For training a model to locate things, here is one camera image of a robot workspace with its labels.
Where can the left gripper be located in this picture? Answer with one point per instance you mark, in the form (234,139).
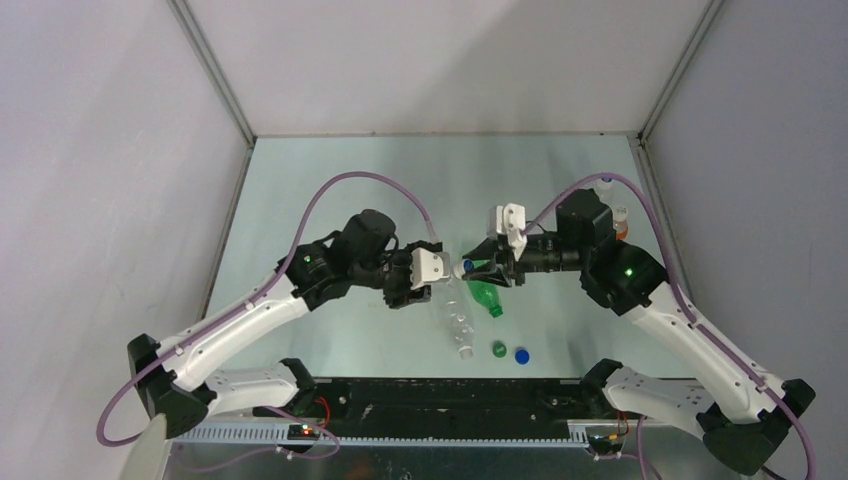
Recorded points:
(404,296)

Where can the clear bottle with blue cap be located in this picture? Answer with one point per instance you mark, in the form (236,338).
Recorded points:
(604,188)

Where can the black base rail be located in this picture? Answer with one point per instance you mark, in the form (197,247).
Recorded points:
(451,407)

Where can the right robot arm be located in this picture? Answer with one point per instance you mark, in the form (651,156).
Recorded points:
(737,409)

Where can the green bottle cap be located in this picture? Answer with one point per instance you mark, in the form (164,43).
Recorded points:
(499,349)

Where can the metal cable duct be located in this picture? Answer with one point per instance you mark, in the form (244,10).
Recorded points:
(275,434)

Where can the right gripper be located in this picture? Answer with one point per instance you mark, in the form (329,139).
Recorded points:
(498,274)

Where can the right circuit board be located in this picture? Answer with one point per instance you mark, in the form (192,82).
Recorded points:
(608,446)

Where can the green plastic bottle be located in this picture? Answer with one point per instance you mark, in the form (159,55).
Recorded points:
(487,296)

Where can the circuit board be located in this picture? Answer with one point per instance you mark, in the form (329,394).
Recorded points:
(302,434)
(608,446)

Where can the left circuit board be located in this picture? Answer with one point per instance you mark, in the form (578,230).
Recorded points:
(302,434)

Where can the clear bottle lying on table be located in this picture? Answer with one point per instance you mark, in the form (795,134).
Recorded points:
(456,318)

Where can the orange drink bottle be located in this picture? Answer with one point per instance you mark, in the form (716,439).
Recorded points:
(620,223)

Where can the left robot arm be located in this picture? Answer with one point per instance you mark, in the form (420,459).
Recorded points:
(181,377)

